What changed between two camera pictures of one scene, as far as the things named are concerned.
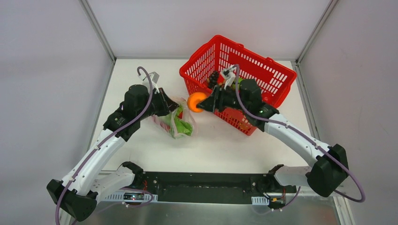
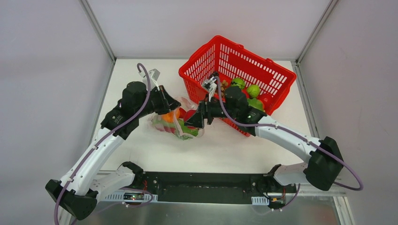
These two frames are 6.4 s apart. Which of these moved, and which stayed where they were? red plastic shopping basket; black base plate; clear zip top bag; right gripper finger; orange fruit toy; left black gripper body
Moved: orange fruit toy; clear zip top bag; right gripper finger
Stayed: red plastic shopping basket; left black gripper body; black base plate
